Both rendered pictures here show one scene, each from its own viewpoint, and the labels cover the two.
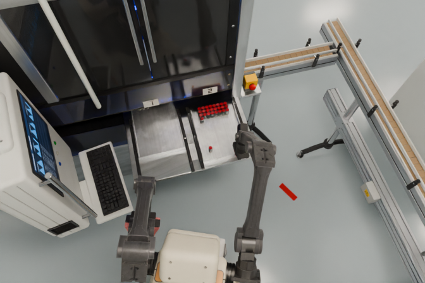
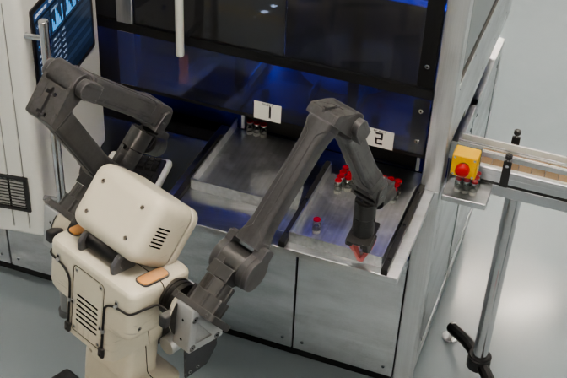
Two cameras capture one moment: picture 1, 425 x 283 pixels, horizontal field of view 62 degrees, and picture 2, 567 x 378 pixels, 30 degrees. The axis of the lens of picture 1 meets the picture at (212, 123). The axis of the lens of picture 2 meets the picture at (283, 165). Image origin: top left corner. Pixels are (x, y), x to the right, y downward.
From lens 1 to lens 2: 1.59 m
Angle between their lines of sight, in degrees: 33
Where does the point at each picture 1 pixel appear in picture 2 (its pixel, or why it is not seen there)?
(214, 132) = (345, 213)
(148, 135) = (234, 168)
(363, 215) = not seen: outside the picture
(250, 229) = (251, 227)
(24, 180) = (14, 0)
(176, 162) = (245, 218)
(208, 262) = (150, 200)
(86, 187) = not seen: hidden behind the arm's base
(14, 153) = not seen: outside the picture
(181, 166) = not seen: hidden behind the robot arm
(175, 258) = (112, 177)
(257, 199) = (284, 172)
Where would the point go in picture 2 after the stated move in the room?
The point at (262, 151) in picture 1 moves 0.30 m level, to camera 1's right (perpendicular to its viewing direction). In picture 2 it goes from (335, 105) to (461, 158)
